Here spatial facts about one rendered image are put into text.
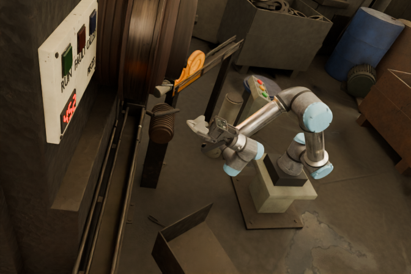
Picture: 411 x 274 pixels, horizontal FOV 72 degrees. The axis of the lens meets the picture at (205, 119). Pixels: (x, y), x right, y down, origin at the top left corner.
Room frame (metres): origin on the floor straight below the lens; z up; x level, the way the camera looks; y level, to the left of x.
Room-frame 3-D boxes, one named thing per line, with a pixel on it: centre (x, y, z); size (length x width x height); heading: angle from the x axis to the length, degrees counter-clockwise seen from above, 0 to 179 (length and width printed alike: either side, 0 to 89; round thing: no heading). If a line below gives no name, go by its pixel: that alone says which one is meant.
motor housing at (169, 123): (1.15, 0.21, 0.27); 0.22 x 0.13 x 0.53; 15
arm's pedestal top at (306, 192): (1.29, -0.56, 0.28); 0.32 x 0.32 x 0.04; 23
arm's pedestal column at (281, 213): (1.29, -0.56, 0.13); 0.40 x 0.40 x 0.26; 23
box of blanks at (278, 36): (3.50, -0.33, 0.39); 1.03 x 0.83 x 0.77; 120
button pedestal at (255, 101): (1.65, -0.27, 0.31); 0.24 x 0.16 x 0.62; 15
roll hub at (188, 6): (0.82, 0.16, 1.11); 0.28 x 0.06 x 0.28; 15
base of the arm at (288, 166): (1.29, -0.56, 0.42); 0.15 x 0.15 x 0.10
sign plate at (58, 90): (0.44, 0.27, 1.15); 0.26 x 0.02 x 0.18; 15
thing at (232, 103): (1.57, -0.13, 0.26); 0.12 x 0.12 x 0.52
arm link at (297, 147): (1.29, -0.56, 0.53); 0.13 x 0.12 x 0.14; 31
